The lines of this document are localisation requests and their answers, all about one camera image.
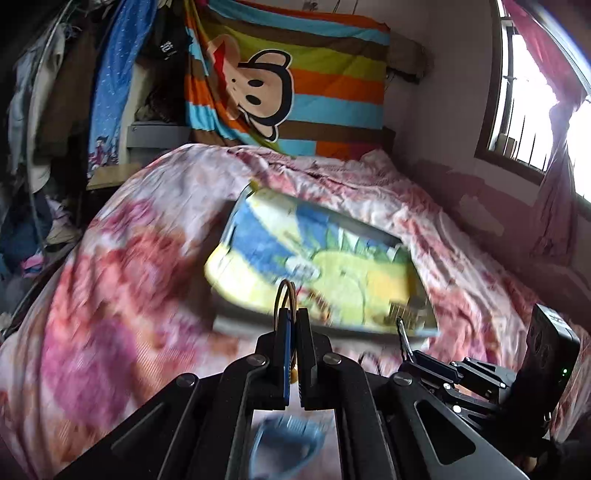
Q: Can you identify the pink curtain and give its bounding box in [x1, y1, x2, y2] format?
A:
[503, 0, 591, 265]

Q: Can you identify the pile of clothes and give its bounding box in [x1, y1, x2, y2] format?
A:
[0, 185, 89, 324]

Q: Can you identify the wooden board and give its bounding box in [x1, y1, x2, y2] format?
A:
[85, 161, 145, 191]

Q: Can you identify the silver metal clip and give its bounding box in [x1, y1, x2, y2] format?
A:
[395, 316, 415, 361]

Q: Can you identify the black hanging bag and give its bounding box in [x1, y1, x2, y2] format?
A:
[139, 9, 193, 62]

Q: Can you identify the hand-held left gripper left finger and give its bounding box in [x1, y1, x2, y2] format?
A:
[55, 307, 296, 480]

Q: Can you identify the grey shelf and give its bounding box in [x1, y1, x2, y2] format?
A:
[126, 122, 192, 151]

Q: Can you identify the crayon dinosaur drawing paper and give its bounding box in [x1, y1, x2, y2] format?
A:
[205, 185, 415, 325]

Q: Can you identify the blue dotted curtain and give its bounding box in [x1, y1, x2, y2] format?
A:
[88, 0, 160, 179]

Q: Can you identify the striped monkey print cloth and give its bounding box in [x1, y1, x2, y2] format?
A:
[184, 0, 392, 160]

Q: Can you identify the barred window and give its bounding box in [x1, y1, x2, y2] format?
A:
[475, 0, 591, 204]

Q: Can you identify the blue plastic item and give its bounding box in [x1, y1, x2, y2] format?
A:
[250, 412, 327, 480]

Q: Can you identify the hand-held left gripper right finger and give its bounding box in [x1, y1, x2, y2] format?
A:
[295, 307, 532, 480]

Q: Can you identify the row of hanging clothes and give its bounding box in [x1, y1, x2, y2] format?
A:
[0, 0, 122, 195]

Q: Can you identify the pink floral blanket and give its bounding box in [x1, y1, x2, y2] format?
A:
[0, 143, 591, 480]

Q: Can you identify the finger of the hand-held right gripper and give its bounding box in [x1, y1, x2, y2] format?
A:
[398, 350, 502, 432]
[450, 356, 517, 394]

